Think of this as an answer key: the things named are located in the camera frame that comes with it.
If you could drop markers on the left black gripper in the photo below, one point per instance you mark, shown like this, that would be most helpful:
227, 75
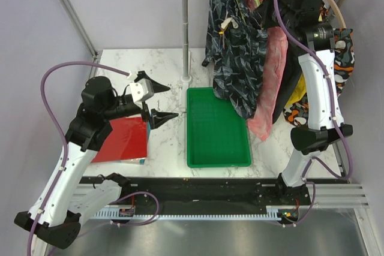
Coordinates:
144, 108

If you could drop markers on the dark patterned shorts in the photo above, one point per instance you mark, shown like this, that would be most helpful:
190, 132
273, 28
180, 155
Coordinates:
236, 46

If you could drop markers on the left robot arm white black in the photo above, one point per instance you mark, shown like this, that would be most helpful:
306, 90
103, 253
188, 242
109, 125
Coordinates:
55, 218

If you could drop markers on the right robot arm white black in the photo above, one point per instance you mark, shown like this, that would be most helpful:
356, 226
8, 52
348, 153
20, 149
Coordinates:
313, 45

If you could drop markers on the yellow shorts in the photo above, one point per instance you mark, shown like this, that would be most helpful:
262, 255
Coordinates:
298, 91

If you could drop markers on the camouflage patterned shorts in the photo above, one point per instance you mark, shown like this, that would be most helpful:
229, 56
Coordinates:
297, 113

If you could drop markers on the dark navy garment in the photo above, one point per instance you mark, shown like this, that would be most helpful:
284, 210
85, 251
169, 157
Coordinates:
276, 59

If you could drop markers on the pink dress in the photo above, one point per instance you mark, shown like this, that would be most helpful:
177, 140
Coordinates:
261, 123

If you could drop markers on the red folder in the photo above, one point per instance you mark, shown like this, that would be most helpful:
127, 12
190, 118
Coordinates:
112, 146

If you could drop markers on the green plastic tray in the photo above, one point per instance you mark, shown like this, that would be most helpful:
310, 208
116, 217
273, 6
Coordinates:
216, 136

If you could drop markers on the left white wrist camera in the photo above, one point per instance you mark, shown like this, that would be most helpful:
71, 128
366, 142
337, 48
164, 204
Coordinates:
141, 88

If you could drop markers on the aluminium frame post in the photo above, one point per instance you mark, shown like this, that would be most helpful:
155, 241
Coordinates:
75, 20

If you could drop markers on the white cable duct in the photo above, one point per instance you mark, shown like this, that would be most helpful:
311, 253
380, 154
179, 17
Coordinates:
115, 213

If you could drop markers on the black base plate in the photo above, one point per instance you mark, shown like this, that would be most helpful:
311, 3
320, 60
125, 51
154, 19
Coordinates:
178, 196

